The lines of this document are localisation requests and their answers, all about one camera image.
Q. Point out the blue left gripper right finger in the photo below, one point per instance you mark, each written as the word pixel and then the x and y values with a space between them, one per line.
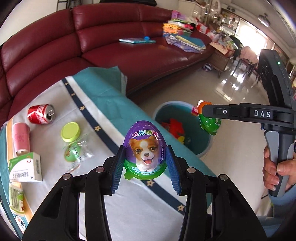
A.
pixel 174 169

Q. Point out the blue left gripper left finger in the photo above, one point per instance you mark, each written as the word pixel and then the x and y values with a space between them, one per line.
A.
pixel 117 168

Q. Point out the purple puppy egg toy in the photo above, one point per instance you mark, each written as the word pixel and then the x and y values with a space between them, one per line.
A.
pixel 145 152

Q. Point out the red plastic bag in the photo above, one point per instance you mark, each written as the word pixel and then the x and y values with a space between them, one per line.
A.
pixel 174 127

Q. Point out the green orange egg toy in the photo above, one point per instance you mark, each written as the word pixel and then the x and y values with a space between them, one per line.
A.
pixel 210 125

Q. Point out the lime green jar lid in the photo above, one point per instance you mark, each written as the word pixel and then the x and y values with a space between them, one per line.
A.
pixel 70 132

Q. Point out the white green labelled jar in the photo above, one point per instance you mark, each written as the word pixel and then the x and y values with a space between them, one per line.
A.
pixel 16 199

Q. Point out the teal round trash bin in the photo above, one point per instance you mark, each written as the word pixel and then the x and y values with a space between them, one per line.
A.
pixel 186 114

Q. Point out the person right hand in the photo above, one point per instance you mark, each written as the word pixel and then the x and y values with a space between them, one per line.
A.
pixel 272 172

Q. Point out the yellow green wrapper in bin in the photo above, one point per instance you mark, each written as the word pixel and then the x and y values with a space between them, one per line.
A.
pixel 184 140

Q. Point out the clear plastic wrapper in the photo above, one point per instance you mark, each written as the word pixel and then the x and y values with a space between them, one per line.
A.
pixel 76 152

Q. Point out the teal striped tablecloth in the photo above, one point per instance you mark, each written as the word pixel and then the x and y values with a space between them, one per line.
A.
pixel 93 98

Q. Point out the dining chair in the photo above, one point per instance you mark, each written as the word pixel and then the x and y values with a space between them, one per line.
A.
pixel 247 56

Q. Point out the wooden side cabinet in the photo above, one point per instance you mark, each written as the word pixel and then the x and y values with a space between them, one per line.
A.
pixel 220 58

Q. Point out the red cola can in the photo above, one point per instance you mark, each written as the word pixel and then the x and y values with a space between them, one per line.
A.
pixel 41 114

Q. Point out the white green medicine box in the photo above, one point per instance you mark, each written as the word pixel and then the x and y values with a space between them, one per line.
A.
pixel 26 168

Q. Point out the pink paper cup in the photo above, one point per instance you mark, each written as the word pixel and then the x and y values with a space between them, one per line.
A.
pixel 21 138

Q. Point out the teal book on sofa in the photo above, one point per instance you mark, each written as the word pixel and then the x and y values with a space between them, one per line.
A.
pixel 145 40

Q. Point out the dark red leather sofa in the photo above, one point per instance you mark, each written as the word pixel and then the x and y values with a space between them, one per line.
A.
pixel 68 41

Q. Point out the stack of papers on sofa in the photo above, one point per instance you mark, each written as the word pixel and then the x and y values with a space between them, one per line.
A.
pixel 178 30

